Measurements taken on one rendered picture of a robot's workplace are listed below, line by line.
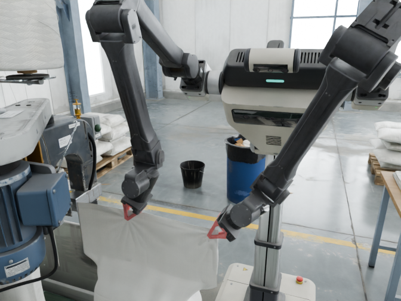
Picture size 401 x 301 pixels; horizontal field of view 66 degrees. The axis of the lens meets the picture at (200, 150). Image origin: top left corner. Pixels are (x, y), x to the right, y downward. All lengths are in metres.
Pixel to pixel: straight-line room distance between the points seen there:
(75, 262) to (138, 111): 1.19
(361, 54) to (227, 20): 8.53
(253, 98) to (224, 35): 7.98
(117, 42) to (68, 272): 1.44
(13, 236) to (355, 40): 0.75
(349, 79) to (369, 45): 0.06
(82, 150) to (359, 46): 0.92
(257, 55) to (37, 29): 0.58
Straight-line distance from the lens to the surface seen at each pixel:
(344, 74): 0.62
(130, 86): 0.78
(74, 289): 1.82
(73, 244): 1.79
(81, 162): 1.19
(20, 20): 0.77
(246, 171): 3.12
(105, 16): 0.74
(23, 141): 0.72
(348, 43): 0.60
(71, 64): 7.05
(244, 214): 0.76
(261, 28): 8.88
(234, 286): 1.97
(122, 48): 0.74
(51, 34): 0.80
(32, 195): 0.73
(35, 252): 0.83
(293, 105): 1.10
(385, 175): 2.42
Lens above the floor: 1.58
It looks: 19 degrees down
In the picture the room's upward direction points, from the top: straight up
